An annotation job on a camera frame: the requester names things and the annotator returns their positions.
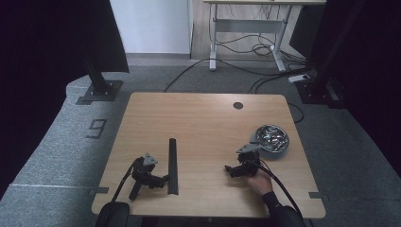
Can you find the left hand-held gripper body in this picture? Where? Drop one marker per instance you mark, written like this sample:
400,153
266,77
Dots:
142,172

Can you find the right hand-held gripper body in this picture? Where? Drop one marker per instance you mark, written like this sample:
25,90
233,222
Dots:
250,165

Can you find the black bar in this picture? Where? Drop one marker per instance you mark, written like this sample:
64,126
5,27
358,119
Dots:
172,167

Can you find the metal bowl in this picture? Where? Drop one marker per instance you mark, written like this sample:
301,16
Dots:
272,138

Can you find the person's right hand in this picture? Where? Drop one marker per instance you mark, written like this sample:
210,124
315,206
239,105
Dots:
261,184

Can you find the dark tape strip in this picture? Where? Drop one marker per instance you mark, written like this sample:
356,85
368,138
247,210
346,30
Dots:
317,195
101,190

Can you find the dark round table grommet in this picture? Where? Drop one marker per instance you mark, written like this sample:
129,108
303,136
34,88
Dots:
238,105

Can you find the black stand base left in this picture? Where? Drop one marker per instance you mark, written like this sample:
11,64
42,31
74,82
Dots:
100,86

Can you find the white power strip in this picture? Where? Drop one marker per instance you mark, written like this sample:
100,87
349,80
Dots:
299,78

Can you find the black metal stand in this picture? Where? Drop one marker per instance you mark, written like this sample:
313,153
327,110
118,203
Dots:
321,85

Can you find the dark curtain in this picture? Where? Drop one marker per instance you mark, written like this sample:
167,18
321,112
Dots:
375,78

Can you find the grey desk frame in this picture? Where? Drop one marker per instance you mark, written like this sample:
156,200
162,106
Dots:
249,26

